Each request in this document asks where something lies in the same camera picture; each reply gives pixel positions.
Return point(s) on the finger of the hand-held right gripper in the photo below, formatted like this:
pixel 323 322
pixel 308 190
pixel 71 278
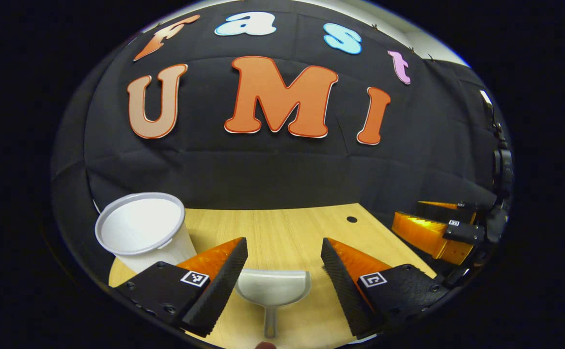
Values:
pixel 449 209
pixel 464 232

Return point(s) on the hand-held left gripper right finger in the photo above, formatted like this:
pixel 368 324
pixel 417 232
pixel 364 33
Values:
pixel 343 291

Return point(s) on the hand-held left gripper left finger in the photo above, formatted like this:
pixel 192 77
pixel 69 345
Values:
pixel 219 291

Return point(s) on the white plastic dustpan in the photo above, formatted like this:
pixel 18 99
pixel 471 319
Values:
pixel 273 288

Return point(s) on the white ribbed garbage bin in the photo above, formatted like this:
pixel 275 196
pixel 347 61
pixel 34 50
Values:
pixel 142 230

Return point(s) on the wooden desktop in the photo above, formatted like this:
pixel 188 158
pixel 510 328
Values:
pixel 282 230

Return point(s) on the black tripod stand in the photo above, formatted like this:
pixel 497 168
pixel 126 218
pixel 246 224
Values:
pixel 504 165

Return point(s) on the black backdrop cloth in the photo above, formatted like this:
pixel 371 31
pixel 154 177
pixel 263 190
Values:
pixel 273 169

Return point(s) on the row of small cloth clips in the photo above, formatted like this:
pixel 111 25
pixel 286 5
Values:
pixel 411 49

